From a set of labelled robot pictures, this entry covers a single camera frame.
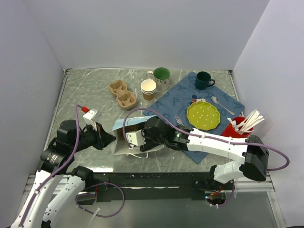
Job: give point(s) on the silver spoon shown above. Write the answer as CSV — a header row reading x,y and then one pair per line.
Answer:
x,y
215,100

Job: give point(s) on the white mug green interior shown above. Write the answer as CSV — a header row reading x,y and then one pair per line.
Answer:
x,y
161,77

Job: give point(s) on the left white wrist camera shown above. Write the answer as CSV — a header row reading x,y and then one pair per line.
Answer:
x,y
91,116

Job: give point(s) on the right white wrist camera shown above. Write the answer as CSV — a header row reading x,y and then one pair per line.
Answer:
x,y
135,138

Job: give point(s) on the red cup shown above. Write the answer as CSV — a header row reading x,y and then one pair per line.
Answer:
x,y
232,131

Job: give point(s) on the dark green mug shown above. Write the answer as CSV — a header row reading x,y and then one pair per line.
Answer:
x,y
203,80

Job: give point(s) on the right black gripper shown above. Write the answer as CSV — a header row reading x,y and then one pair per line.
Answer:
x,y
148,145

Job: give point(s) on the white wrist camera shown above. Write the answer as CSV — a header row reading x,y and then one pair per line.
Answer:
x,y
135,138
91,116

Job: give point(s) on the white paper-wrapped straws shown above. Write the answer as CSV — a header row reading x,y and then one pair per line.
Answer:
x,y
248,123

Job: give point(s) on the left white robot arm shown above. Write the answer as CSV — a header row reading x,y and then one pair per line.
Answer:
x,y
42,209

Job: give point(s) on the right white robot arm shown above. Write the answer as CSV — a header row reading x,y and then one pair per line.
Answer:
x,y
247,159

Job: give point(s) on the silver fork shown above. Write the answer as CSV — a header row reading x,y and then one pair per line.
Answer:
x,y
178,120

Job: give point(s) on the light blue paper bag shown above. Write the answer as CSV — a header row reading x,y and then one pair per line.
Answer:
x,y
121,146

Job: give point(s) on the yellow dotted plate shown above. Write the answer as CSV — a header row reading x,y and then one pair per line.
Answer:
x,y
203,116

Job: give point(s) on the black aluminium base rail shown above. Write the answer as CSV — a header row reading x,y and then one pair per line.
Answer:
x,y
108,186

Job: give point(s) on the blue alphabet cloth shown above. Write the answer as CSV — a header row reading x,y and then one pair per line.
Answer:
x,y
179,98

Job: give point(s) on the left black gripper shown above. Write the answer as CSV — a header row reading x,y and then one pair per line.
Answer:
x,y
103,138

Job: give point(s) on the stack of brown paper cups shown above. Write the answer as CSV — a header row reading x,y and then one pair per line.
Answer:
x,y
148,88

